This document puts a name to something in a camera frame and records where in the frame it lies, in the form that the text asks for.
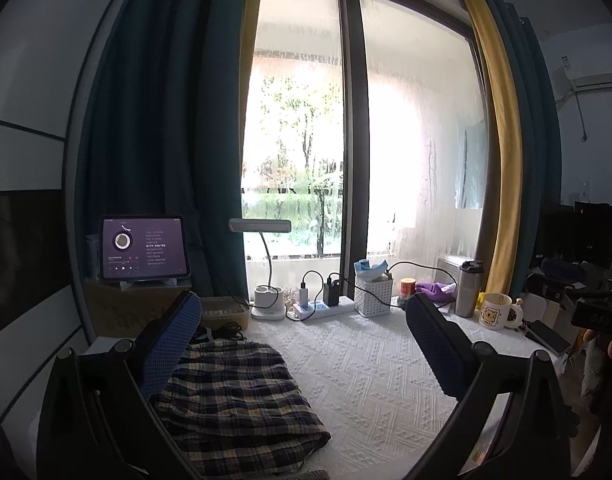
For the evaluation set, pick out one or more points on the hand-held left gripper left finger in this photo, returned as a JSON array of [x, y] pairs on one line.
[[173, 345]]

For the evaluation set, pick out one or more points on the white desk lamp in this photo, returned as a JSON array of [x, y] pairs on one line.
[[268, 302]]

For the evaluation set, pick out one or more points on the black monitor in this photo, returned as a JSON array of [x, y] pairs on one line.
[[576, 235]]

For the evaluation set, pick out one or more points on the white air conditioner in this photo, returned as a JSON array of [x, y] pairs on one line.
[[593, 77]]

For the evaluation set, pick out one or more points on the white side shelf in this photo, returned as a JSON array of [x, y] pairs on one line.
[[548, 307]]

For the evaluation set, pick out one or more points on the white power strip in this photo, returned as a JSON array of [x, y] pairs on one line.
[[331, 309]]

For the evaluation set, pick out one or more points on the black smartphone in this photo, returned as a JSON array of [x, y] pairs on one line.
[[548, 336]]

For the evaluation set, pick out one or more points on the blue face mask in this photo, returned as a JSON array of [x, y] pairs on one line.
[[368, 269]]

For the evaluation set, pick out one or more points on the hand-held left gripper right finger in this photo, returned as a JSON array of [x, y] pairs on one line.
[[431, 345]]

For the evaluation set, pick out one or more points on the window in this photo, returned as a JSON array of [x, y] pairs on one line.
[[351, 135]]

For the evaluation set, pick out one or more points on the black charger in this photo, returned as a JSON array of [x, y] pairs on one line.
[[332, 291]]

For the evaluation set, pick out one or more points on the white charger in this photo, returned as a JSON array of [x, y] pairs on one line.
[[304, 297]]

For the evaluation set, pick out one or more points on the woven basket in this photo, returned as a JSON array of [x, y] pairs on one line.
[[225, 312]]

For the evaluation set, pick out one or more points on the yellow and teal curtain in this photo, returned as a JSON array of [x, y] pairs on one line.
[[506, 135]]

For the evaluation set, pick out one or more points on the steel tumbler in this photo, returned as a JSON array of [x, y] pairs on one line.
[[468, 290]]

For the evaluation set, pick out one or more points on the white perforated basket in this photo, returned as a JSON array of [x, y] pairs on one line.
[[373, 297]]

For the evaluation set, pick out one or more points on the tablet with purple screen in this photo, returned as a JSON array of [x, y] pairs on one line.
[[143, 247]]

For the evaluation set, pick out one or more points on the purple cloth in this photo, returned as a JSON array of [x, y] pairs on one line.
[[433, 291]]

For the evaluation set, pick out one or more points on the white tablet stand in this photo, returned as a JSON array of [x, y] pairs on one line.
[[145, 282]]

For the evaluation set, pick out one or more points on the white cartoon mug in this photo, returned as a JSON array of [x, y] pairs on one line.
[[496, 312]]

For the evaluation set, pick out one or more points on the cardboard box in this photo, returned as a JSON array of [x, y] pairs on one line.
[[120, 310]]

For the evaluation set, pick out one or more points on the white textured bedspread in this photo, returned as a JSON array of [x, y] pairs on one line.
[[366, 375]]

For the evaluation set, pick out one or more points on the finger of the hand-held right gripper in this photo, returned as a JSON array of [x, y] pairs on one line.
[[561, 269], [551, 285]]

